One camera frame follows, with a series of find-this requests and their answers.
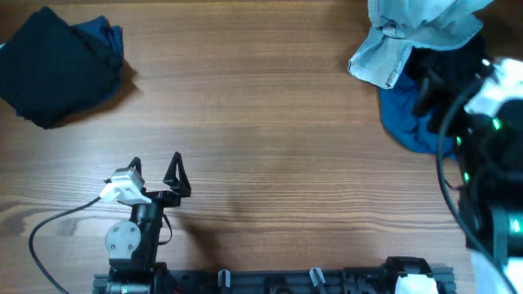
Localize blue crumpled garment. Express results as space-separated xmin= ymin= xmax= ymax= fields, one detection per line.
xmin=378 ymin=73 xmax=449 ymax=154

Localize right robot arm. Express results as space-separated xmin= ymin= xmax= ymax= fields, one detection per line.
xmin=378 ymin=59 xmax=522 ymax=293

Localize left black cable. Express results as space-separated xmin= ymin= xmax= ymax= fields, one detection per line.
xmin=28 ymin=195 xmax=102 ymax=294

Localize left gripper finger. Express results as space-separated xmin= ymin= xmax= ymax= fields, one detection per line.
xmin=127 ymin=157 xmax=142 ymax=180
xmin=163 ymin=152 xmax=191 ymax=198

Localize folded navy blue shorts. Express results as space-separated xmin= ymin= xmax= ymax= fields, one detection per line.
xmin=74 ymin=16 xmax=124 ymax=78

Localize black shorts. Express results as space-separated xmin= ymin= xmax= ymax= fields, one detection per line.
xmin=1 ymin=7 xmax=120 ymax=129

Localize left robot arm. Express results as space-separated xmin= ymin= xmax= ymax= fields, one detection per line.
xmin=92 ymin=152 xmax=191 ymax=294

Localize light blue denim garment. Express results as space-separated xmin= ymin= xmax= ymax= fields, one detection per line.
xmin=347 ymin=0 xmax=492 ymax=89

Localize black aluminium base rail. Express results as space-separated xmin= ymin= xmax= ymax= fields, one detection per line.
xmin=92 ymin=264 xmax=457 ymax=294

